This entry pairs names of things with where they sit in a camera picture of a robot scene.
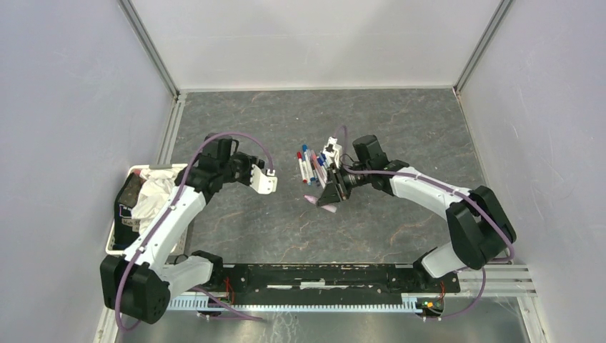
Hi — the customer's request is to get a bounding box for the dark blue capped marker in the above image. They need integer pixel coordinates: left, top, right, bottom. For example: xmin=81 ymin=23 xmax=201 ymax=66
xmin=316 ymin=156 xmax=329 ymax=181

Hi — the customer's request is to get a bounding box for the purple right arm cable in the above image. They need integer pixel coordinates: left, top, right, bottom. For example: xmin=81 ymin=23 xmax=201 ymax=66
xmin=332 ymin=124 xmax=517 ymax=319

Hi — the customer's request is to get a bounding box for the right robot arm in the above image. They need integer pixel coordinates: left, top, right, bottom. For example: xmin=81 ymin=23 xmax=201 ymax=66
xmin=317 ymin=135 xmax=517 ymax=292

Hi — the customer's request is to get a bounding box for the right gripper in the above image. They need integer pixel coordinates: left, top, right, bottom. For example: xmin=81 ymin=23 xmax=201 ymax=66
xmin=316 ymin=161 xmax=371 ymax=207

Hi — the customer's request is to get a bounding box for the slotted cable duct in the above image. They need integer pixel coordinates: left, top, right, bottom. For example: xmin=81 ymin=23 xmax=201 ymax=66
xmin=124 ymin=295 xmax=444 ymax=314

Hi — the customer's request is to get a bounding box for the black box in basket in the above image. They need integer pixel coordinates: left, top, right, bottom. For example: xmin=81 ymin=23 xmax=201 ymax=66
xmin=112 ymin=172 xmax=144 ymax=250

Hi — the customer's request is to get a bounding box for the orange tipped marker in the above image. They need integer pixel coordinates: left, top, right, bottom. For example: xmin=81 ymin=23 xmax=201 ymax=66
xmin=310 ymin=150 xmax=327 ymax=189

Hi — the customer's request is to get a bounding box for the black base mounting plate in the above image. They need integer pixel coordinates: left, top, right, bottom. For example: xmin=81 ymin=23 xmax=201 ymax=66
xmin=202 ymin=264 xmax=461 ymax=306

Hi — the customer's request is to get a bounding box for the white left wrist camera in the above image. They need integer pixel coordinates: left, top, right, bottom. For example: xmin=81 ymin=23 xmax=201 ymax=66
xmin=249 ymin=164 xmax=278 ymax=195

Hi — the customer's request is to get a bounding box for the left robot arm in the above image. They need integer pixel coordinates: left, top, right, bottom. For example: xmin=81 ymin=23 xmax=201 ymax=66
xmin=100 ymin=131 xmax=277 ymax=331

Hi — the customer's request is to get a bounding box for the crumpled white cloth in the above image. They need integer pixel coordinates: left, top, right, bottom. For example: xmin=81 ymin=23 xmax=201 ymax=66
xmin=132 ymin=167 xmax=183 ymax=232

